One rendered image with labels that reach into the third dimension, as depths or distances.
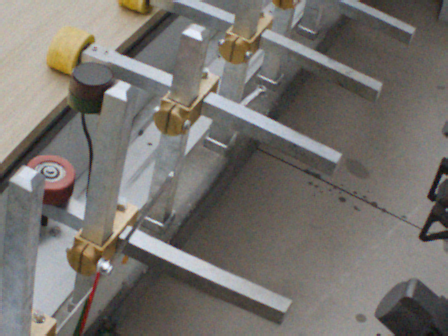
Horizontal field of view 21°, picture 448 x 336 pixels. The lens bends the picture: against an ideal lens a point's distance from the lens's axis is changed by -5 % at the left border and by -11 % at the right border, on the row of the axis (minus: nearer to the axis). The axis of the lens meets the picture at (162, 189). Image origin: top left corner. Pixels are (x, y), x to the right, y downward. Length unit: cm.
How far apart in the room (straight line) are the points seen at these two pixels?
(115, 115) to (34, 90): 39
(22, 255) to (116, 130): 25
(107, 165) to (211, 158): 57
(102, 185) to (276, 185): 163
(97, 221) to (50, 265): 35
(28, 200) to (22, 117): 52
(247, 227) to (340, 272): 29
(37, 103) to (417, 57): 228
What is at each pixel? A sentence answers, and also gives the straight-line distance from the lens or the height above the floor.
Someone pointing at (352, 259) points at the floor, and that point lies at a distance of 329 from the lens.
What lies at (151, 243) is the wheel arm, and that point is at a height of 86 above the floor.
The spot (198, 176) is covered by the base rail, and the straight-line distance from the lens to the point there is 231.
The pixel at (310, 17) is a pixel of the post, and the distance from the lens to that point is 273.
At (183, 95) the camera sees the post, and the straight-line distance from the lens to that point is 201.
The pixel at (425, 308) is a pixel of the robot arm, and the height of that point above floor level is 122.
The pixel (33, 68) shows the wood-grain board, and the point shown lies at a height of 90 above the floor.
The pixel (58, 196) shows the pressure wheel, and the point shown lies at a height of 89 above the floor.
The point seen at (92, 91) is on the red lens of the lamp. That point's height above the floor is 114.
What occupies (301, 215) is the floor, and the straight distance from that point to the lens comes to 336.
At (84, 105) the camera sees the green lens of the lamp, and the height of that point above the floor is 111.
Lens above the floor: 220
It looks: 41 degrees down
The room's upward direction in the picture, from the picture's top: 12 degrees clockwise
